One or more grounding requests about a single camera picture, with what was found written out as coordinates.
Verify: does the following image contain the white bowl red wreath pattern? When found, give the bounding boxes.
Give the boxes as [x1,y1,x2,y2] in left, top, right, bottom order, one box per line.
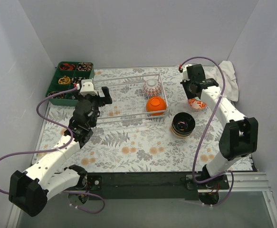
[188,98,207,111]

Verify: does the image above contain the white wire dish rack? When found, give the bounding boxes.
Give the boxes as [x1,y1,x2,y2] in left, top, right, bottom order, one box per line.
[94,72,168,124]

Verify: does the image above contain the olive tan bowl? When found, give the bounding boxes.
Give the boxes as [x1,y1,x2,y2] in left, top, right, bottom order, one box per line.
[172,112,195,128]

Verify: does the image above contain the white red diamond pattern bowl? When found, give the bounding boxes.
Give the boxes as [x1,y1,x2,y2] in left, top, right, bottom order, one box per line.
[143,79,162,97]

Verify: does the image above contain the black gold pattern bowl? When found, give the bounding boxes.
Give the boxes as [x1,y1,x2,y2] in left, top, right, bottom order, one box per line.
[172,124,194,137]

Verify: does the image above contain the cream bird pattern bowl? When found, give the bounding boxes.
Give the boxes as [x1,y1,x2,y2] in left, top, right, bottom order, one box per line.
[172,131,190,139]

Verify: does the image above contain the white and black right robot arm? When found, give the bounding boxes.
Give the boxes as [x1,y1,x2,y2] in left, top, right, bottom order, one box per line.
[179,64,258,189]

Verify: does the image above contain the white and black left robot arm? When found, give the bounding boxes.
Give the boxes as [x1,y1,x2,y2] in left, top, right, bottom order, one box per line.
[9,86,112,217]

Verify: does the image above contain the dark patterned scrunchie front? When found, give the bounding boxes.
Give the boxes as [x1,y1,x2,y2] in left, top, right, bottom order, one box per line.
[47,91,67,99]

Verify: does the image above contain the dark floral scrunchie middle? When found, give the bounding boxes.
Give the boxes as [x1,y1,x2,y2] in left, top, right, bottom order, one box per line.
[71,77,88,85]

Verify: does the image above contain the dark floral scrunchie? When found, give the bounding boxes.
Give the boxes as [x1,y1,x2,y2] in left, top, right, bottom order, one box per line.
[76,62,93,71]
[71,77,88,85]

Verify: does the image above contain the crumpled white cloth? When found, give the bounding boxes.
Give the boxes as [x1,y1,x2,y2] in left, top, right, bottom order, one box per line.
[219,60,239,102]

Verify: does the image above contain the yellow rubber bands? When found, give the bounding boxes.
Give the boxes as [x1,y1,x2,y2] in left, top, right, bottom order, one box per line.
[58,76,71,85]

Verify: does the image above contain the green compartment organizer tray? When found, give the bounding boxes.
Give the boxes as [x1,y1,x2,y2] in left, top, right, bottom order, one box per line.
[46,61,95,106]

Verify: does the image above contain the dark floral scrunchie back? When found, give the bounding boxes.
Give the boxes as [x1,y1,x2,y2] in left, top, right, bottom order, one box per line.
[76,62,93,71]

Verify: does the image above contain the orange plastic bowl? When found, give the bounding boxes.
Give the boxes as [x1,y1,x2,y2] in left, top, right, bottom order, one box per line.
[146,96,167,116]

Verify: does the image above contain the floral patterned table mat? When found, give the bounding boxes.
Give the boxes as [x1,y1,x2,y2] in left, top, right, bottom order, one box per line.
[32,65,254,173]

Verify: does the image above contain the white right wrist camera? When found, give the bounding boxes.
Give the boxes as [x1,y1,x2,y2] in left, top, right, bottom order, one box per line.
[178,64,192,81]

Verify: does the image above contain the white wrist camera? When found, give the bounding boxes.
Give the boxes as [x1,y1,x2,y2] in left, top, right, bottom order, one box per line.
[75,79,98,96]
[178,64,192,81]

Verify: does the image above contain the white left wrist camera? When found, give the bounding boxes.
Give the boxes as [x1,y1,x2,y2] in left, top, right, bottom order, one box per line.
[75,79,98,96]

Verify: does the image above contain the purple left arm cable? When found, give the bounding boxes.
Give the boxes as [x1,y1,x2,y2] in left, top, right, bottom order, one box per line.
[0,84,105,214]

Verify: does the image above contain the orange black hair ties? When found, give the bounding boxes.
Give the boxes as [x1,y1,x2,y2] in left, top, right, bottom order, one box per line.
[58,62,76,72]

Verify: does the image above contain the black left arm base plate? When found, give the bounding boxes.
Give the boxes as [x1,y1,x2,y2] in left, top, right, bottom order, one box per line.
[66,174,102,191]

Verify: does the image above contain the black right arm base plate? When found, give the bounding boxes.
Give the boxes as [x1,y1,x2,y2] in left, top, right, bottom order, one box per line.
[185,175,229,190]

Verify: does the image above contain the aluminium frame rail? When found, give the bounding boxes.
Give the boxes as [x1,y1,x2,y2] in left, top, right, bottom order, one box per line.
[8,172,277,228]

